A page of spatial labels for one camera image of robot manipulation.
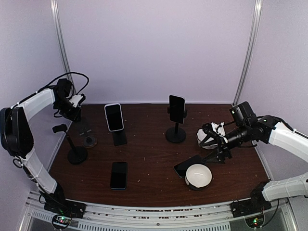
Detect aluminium front rail frame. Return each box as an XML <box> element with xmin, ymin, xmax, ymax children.
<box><xmin>18</xmin><ymin>191</ymin><xmax>298</xmax><ymax>231</ymax></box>

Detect black gooseneck phone stand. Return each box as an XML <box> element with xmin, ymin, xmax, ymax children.
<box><xmin>52</xmin><ymin>124</ymin><xmax>88</xmax><ymax>165</ymax></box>

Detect clear-base metal phone stand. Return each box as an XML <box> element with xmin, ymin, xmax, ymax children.
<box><xmin>76</xmin><ymin>120</ymin><xmax>97</xmax><ymax>149</ymax></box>

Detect white-cased smartphone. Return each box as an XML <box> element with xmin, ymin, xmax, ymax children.
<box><xmin>104</xmin><ymin>103</ymin><xmax>124</xmax><ymax>132</ymax></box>

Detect dark smartphone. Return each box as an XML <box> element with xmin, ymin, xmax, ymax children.
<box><xmin>173</xmin><ymin>155</ymin><xmax>205</xmax><ymax>178</ymax></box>

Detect white round bowl black rim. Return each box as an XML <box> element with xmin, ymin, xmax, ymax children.
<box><xmin>185</xmin><ymin>164</ymin><xmax>212</xmax><ymax>191</ymax></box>

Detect black braided left cable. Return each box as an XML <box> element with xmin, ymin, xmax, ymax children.
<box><xmin>36</xmin><ymin>71</ymin><xmax>90</xmax><ymax>99</ymax></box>

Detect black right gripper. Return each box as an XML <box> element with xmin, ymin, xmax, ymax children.
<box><xmin>199</xmin><ymin>124</ymin><xmax>251</xmax><ymax>164</ymax></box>

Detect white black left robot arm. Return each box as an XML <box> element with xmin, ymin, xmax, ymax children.
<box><xmin>0</xmin><ymin>78</ymin><xmax>85</xmax><ymax>214</ymax></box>

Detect black round-base clamp phone stand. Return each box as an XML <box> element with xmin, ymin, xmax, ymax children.
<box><xmin>165</xmin><ymin>105</ymin><xmax>188</xmax><ymax>144</ymax></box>

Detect silver smartphone black screen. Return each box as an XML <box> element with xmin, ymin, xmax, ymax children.
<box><xmin>169</xmin><ymin>95</ymin><xmax>185</xmax><ymax>124</ymax></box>

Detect black folding phone stand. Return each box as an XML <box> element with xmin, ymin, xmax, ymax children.
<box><xmin>112</xmin><ymin>129</ymin><xmax>128</xmax><ymax>146</ymax></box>

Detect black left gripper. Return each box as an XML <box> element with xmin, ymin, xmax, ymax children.
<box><xmin>54</xmin><ymin>98</ymin><xmax>82</xmax><ymax>122</ymax></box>

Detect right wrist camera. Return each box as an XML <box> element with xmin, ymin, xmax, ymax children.
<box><xmin>202</xmin><ymin>122</ymin><xmax>226</xmax><ymax>138</ymax></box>

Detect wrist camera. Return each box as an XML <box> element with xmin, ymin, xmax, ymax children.
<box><xmin>202</xmin><ymin>122</ymin><xmax>226</xmax><ymax>138</ymax></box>
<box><xmin>69</xmin><ymin>94</ymin><xmax>86</xmax><ymax>108</ymax></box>

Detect white scalloped dish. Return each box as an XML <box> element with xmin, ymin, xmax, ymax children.
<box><xmin>196</xmin><ymin>128</ymin><xmax>218</xmax><ymax>150</ymax></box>

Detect blue-edged black smartphone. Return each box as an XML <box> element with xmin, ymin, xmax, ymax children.
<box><xmin>110</xmin><ymin>162</ymin><xmax>128</xmax><ymax>190</ymax></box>

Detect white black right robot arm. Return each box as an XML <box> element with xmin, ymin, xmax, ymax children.
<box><xmin>196</xmin><ymin>101</ymin><xmax>308</xmax><ymax>213</ymax></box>

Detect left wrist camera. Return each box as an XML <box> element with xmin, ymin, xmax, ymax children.
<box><xmin>69</xmin><ymin>94</ymin><xmax>86</xmax><ymax>108</ymax></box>

